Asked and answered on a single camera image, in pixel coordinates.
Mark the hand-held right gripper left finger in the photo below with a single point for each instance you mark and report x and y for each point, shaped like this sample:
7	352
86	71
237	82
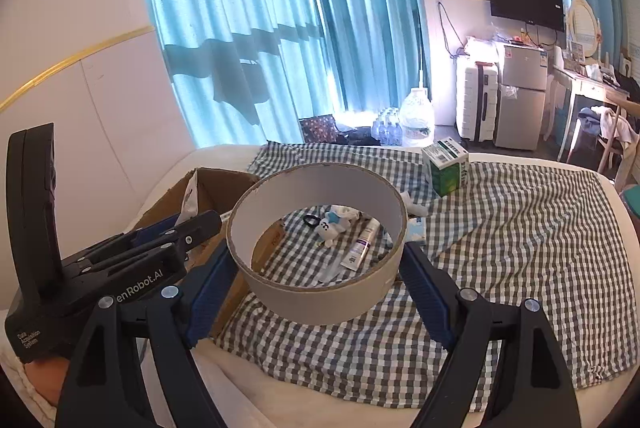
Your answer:
210	293

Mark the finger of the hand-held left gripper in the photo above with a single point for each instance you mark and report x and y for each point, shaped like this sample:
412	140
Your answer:
150	230
200	228

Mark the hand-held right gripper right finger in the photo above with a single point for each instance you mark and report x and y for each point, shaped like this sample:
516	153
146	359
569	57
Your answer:
425	293

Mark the brown cardboard box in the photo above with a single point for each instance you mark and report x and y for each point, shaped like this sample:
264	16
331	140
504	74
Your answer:
220	180

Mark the white plush toy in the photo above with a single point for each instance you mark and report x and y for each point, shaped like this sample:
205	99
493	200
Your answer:
330	228

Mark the small white tissue packet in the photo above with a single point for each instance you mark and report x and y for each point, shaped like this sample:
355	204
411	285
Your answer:
415	230

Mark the white tube purple label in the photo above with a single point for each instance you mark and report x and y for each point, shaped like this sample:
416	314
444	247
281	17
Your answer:
362	243

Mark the crumpled white wrapper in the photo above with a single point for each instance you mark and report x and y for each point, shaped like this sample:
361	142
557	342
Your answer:
412	205

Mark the grey checkered cloth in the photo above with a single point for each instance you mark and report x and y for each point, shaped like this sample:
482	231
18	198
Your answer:
525	258

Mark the green and white box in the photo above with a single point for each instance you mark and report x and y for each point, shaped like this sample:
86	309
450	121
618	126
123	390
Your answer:
445	173

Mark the white bed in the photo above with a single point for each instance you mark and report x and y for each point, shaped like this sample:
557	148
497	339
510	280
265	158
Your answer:
300	393

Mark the dark patterned bag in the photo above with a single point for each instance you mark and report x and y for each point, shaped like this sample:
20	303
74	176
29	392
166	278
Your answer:
320	128

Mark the pack of water bottles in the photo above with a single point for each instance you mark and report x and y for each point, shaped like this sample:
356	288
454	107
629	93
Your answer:
385	128

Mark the large clear water jug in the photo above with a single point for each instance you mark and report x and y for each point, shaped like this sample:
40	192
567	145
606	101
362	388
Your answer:
417	118

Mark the white suitcase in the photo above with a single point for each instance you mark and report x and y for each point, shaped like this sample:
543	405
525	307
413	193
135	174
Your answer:
470	103

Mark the silver fridge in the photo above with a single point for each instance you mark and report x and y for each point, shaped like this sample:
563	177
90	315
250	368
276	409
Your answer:
520	108

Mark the teal window curtain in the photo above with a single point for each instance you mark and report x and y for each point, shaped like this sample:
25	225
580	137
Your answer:
250	8

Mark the dark clothes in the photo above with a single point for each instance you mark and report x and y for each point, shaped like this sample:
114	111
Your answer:
587	123

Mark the wooden chair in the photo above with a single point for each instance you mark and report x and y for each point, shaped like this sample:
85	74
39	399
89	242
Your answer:
625	158

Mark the white garment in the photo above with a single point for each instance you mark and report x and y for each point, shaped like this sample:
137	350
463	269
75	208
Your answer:
612	123

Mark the white plastic bag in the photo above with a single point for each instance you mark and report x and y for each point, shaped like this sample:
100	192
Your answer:
480	46

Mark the wooden dressing desk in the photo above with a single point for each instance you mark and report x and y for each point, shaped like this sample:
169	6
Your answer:
585	81

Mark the oval white-framed mirror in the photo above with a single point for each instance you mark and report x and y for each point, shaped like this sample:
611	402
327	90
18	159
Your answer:
582	26

